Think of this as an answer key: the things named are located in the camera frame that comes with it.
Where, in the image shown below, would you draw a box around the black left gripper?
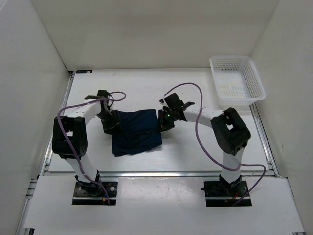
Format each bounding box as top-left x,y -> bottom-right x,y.
96,109 -> 123,136

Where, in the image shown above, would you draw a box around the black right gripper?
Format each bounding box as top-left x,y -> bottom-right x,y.
156,109 -> 177,133

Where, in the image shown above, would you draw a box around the navy blue shorts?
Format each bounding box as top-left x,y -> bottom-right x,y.
112,109 -> 162,157

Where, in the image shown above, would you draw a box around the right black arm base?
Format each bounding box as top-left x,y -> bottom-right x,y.
201,180 -> 252,208

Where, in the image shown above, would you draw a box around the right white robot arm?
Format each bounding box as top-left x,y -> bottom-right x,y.
158,93 -> 251,196

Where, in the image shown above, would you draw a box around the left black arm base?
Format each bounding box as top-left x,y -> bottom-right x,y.
72,181 -> 118,206

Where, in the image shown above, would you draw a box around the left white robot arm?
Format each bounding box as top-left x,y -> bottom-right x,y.
52,90 -> 121,196

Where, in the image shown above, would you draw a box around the small dark label sticker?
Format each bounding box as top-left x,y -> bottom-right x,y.
76,70 -> 93,74

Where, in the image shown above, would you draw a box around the white plastic mesh basket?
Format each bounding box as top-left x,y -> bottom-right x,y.
209,55 -> 266,108

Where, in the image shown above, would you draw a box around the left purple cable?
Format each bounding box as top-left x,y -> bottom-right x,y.
58,91 -> 127,205

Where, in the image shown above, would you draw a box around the purple cable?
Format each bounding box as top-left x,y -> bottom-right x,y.
58,91 -> 127,205
162,82 -> 267,206

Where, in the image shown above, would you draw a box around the front aluminium rail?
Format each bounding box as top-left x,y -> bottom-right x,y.
100,171 -> 220,178

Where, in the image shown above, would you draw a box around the left aluminium frame rail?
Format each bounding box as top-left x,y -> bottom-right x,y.
14,70 -> 75,235

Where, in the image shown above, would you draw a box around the aluminium frame rail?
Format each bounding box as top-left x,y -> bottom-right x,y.
14,70 -> 75,235
240,104 -> 306,235

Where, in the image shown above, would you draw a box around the right aluminium frame rail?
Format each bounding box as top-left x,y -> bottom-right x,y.
240,104 -> 306,235

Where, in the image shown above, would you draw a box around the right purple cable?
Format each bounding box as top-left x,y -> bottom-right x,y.
162,82 -> 267,206

